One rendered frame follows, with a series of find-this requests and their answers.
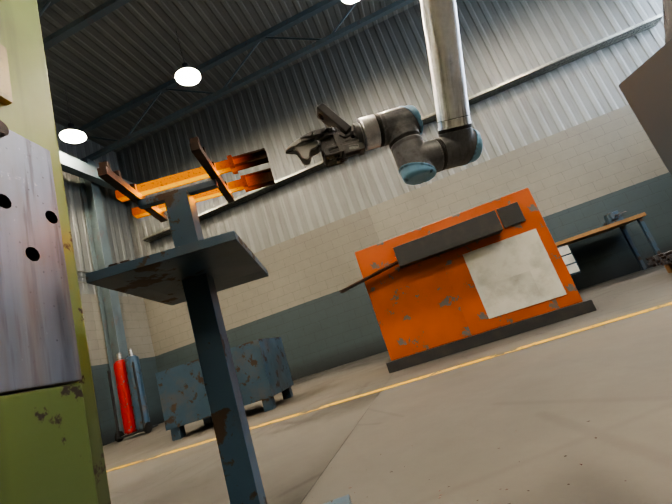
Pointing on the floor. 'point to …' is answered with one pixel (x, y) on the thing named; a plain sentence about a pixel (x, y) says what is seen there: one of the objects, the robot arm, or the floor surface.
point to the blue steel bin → (263, 379)
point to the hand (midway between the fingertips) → (288, 148)
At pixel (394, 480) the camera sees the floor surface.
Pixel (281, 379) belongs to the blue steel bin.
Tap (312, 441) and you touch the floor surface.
